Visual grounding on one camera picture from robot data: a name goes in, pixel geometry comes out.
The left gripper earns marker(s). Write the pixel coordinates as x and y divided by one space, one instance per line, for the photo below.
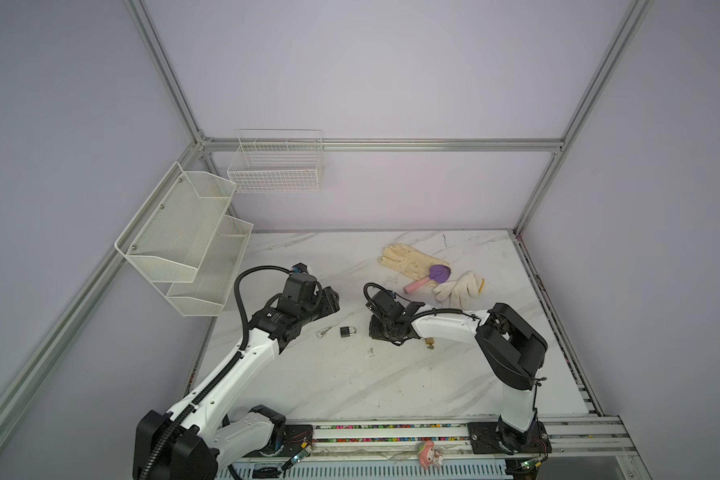
328 302

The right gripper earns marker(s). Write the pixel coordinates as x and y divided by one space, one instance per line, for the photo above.
372 330

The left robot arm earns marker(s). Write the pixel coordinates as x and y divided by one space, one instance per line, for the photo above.
195 438

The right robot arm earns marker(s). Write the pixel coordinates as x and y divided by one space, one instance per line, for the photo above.
513 349

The left black padlock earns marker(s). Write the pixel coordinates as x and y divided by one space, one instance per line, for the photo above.
347 331

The cream leather glove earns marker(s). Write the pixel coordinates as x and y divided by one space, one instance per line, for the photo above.
408 261

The white knit glove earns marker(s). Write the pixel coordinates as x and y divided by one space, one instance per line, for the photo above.
459 293

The white mesh two-tier shelf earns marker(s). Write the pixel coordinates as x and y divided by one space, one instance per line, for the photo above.
185 242

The pink toy figure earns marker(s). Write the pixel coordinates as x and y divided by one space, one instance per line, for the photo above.
429 456

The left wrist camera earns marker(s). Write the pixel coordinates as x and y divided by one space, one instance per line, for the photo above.
300 268

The key with ring left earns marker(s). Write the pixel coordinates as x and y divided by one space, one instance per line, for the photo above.
322 333

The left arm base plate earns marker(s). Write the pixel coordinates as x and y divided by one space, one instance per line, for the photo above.
294 435

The white wire basket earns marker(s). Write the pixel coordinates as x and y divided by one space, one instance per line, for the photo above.
277 161

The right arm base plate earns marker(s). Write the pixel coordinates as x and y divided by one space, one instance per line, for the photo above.
499 438

